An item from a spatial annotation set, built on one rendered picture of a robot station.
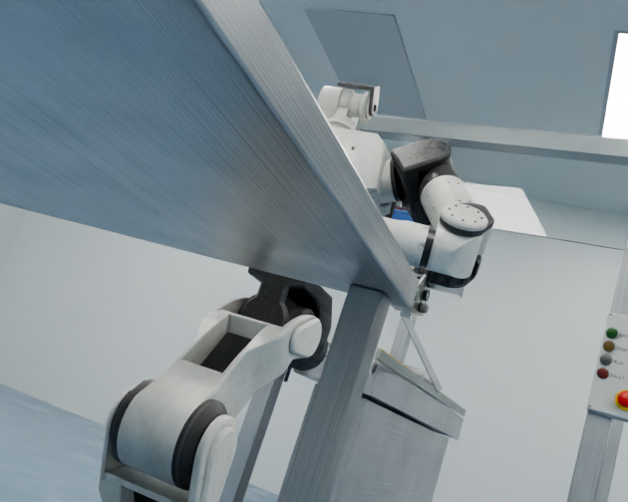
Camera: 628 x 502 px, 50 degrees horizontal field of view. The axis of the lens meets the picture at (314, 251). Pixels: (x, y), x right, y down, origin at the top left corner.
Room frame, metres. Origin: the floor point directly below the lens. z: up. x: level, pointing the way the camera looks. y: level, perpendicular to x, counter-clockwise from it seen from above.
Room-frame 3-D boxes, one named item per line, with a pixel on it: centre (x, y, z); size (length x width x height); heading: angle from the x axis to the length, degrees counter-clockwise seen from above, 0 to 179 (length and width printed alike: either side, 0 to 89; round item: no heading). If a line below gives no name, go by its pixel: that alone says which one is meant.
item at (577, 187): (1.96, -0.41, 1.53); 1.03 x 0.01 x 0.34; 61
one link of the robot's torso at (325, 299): (1.44, 0.00, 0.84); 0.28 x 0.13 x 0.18; 158
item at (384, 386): (2.77, -0.50, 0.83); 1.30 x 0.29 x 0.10; 151
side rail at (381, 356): (2.70, -0.62, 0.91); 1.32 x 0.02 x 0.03; 151
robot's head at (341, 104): (1.36, 0.04, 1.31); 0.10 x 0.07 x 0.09; 67
